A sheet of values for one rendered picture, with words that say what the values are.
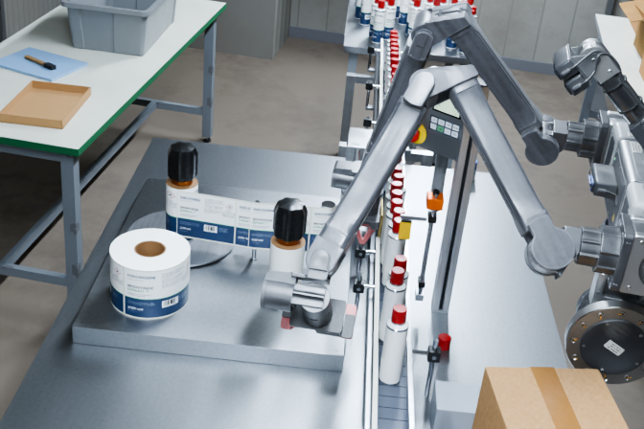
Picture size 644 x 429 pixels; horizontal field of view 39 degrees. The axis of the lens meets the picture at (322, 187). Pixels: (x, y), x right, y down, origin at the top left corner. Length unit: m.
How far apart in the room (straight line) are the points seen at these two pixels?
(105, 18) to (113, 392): 2.31
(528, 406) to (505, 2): 5.18
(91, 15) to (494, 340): 2.47
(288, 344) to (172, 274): 0.33
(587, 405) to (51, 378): 1.20
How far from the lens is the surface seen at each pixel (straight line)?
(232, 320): 2.36
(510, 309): 2.64
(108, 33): 4.24
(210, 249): 2.61
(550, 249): 1.68
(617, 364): 2.09
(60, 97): 3.80
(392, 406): 2.16
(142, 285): 2.31
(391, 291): 2.25
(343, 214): 1.70
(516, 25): 6.87
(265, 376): 2.28
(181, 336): 2.31
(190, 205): 2.56
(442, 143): 2.34
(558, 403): 1.89
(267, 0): 6.45
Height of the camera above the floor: 2.29
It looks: 28 degrees down
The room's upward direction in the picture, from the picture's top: 6 degrees clockwise
